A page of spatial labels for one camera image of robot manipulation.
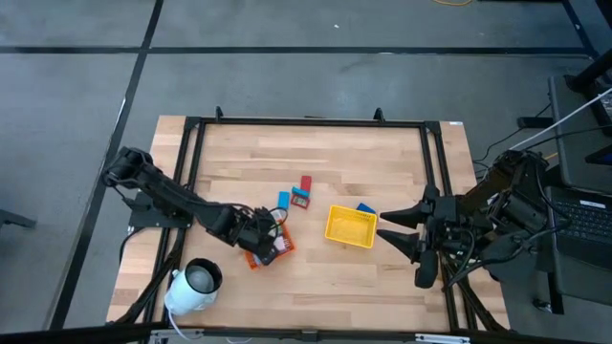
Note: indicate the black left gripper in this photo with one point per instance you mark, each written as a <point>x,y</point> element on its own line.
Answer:
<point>248,234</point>

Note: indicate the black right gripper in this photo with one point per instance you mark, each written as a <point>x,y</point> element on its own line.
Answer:
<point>444,215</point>

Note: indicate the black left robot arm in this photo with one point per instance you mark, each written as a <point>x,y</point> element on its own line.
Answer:
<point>167,196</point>

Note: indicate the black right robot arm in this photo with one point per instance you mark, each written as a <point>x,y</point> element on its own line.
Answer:
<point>507,177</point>

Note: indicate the orange plastic basket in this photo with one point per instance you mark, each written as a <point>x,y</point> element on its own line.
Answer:
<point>252,262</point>

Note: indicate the small clear box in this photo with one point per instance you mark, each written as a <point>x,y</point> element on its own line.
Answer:
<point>277,216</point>

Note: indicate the dark blue box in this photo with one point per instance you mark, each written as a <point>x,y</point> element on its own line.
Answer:
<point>365,208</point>

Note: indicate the teal box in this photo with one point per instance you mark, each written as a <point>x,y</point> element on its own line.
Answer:
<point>284,200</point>
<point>301,192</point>

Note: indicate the yellow plastic basket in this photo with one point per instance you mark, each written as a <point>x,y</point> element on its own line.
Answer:
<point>349,227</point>

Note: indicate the red windowed box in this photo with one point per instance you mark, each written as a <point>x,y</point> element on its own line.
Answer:
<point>300,201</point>

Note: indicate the white label strip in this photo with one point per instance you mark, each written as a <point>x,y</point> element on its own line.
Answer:
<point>442,338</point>

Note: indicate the black caster wheel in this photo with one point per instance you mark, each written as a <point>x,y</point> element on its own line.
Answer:
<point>542,306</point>

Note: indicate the black foot bar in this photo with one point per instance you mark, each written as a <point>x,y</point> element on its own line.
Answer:
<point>533,122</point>

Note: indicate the black laptop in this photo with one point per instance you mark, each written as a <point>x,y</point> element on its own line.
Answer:
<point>588,224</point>

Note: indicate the grey side desk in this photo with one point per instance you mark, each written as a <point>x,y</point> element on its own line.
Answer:
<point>578,143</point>

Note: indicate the black flat device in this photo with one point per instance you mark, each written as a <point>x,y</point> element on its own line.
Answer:
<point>602,156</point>

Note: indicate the black furniture leg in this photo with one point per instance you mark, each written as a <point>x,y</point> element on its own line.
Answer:
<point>14,220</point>

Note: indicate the black stand pole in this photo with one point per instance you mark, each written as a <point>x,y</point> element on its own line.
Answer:
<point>593,71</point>

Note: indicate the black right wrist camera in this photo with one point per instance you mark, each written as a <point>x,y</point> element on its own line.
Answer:
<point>425,270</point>

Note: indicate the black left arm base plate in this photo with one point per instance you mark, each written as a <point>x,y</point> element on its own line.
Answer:
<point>153,221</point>

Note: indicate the black table frame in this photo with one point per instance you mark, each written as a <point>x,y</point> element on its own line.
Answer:
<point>311,121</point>

